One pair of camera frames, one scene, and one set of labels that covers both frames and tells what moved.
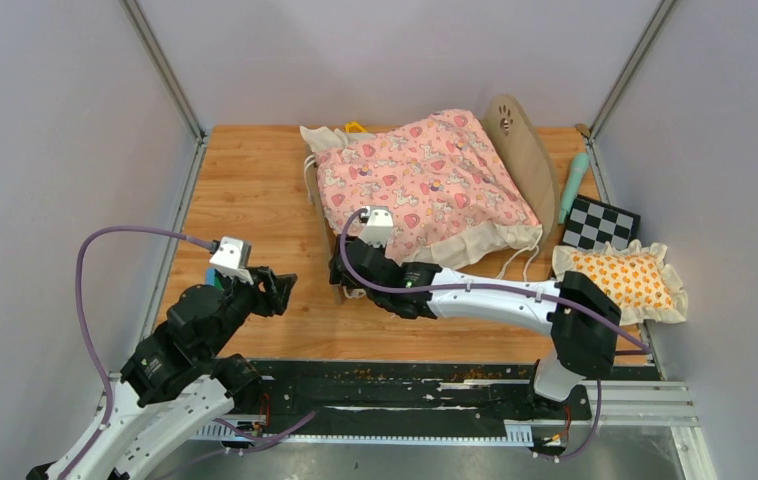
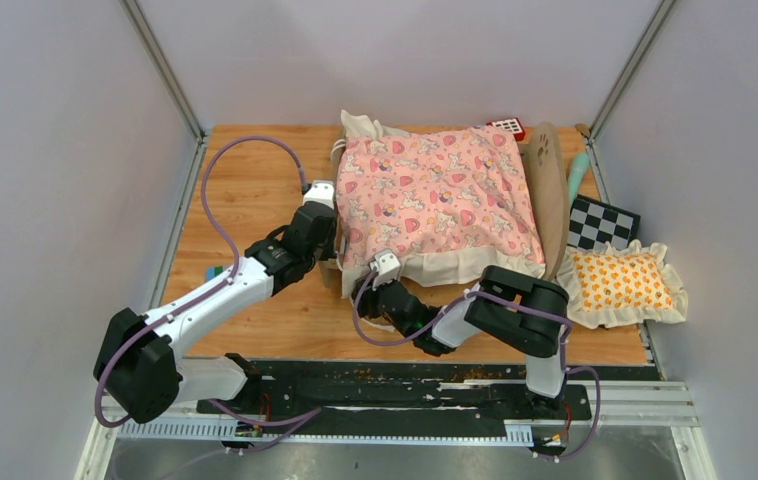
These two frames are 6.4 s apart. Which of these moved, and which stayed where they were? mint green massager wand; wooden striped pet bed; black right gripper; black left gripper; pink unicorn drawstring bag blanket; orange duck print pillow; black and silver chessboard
Moved: wooden striped pet bed; black right gripper; pink unicorn drawstring bag blanket; black left gripper
Stayed: orange duck print pillow; black and silver chessboard; mint green massager wand
